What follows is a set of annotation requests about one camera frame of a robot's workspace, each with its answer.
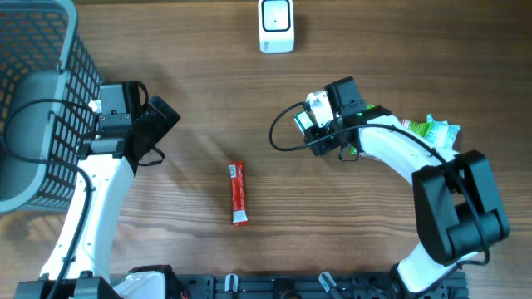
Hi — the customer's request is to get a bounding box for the green white small box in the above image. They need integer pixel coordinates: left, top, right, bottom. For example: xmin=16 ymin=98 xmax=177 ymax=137
xmin=293 ymin=110 xmax=315 ymax=135

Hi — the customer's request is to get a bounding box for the green gummy candy bag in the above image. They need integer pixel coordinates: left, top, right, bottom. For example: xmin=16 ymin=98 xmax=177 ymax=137
xmin=349 ymin=118 xmax=431 ymax=161

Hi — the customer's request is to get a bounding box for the red stick packet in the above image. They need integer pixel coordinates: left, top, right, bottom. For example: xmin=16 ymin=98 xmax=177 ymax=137
xmin=229 ymin=161 xmax=249 ymax=226

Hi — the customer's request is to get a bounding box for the light blue tissue pack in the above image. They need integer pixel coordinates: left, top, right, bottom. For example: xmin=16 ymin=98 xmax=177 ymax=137
xmin=425 ymin=114 xmax=461 ymax=150

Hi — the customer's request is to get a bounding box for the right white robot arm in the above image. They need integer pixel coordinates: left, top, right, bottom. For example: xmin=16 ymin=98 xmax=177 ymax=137
xmin=294 ymin=77 xmax=510 ymax=298

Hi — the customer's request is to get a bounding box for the white barcode scanner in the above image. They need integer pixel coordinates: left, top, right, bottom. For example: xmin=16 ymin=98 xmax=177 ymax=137
xmin=257 ymin=0 xmax=295 ymax=54

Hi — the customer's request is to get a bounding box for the grey plastic mesh basket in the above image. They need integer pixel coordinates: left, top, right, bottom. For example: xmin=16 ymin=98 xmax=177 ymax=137
xmin=1 ymin=0 xmax=103 ymax=213

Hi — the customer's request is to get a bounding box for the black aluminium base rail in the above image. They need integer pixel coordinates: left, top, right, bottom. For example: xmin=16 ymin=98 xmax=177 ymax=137
xmin=110 ymin=265 xmax=470 ymax=299

